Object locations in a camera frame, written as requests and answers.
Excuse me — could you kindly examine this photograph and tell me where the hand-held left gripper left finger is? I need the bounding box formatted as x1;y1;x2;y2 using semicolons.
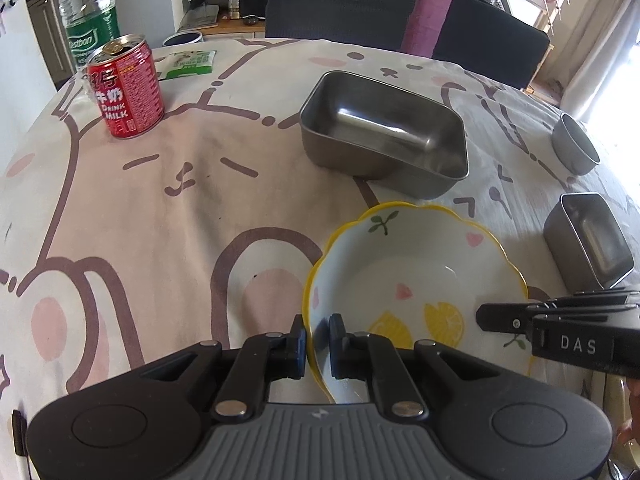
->
140;314;307;422

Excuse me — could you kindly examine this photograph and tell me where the bear printed tablecloth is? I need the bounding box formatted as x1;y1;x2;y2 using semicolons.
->
0;37;640;480

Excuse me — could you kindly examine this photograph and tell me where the clear plastic water bottle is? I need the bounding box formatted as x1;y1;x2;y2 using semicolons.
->
59;0;123;73

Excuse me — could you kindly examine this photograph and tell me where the red drink can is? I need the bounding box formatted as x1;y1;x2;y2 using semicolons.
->
86;34;166;140

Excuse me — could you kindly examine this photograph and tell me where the dark grey chair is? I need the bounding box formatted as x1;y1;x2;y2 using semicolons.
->
430;0;551;91
265;0;421;53

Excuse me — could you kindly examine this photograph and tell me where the green snack packet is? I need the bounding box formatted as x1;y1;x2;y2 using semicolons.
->
159;50;217;80

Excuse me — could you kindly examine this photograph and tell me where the floral bowl with yellow rim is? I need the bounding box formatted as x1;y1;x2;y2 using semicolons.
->
303;201;531;406

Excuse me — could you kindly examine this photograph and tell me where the grey kitchen base cabinet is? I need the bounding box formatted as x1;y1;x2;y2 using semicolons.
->
25;0;76;81

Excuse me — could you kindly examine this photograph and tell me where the rectangular steel container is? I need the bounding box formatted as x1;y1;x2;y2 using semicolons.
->
543;192;636;291
299;71;470;200

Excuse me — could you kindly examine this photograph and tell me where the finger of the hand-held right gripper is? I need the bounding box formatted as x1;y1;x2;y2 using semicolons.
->
475;285;640;333

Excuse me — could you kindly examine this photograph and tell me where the grey trash bin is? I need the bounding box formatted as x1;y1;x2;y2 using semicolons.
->
162;31;203;47

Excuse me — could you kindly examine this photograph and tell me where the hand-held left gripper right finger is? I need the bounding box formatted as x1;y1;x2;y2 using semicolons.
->
328;313;502;419

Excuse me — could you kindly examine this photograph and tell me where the person's right hand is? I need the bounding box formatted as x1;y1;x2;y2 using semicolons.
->
616;377;640;446

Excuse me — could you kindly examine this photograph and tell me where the small round steel bowl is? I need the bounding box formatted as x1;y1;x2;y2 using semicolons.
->
551;112;601;177

